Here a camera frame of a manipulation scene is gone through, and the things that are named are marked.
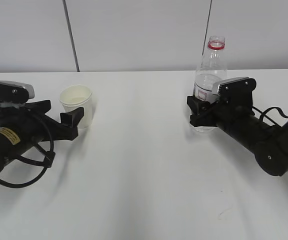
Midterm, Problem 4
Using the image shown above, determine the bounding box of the Nongfu Spring water bottle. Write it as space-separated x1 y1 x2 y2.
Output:
190 35 228 134

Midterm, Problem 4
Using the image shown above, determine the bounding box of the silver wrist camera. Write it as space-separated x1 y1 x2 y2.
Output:
0 80 35 104
211 77 257 97

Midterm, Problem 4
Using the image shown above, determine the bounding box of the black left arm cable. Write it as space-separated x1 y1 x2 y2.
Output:
0 109 56 188

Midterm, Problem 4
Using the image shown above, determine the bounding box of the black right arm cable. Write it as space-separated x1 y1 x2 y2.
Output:
252 106 288 125

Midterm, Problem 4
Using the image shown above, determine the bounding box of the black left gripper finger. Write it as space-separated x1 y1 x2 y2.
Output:
25 100 51 113
60 107 84 128

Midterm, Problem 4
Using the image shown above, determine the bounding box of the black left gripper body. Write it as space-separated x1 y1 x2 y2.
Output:
0 103 78 142

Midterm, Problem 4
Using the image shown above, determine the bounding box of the white paper cup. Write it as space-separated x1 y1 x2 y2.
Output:
59 84 93 129

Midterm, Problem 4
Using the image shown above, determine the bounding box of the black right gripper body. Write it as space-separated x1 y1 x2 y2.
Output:
189 96 253 127

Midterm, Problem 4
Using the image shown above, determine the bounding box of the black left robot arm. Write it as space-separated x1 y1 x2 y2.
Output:
0 100 84 189

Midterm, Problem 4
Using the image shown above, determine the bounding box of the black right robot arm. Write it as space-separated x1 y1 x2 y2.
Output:
187 96 288 176

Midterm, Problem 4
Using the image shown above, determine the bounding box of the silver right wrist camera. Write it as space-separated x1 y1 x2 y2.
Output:
211 77 257 97

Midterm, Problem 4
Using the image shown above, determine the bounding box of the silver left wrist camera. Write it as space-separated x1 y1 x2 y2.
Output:
0 80 35 104

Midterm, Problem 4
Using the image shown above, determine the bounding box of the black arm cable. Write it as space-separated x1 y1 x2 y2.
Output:
252 106 288 125
0 109 56 188

